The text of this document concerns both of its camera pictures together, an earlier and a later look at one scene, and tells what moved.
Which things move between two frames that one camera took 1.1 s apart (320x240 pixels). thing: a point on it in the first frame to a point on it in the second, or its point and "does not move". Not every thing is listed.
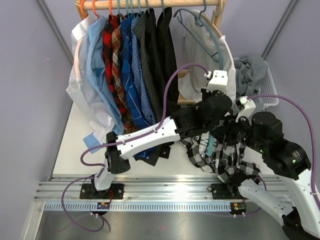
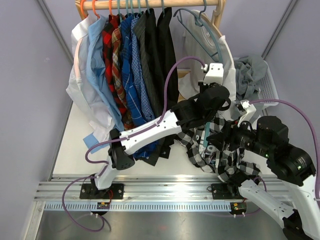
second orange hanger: x=94 y=9 does not move
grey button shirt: x=249 y=71 does not move
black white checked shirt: x=226 y=160 does not move
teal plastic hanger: x=210 y=147 to x=206 y=134
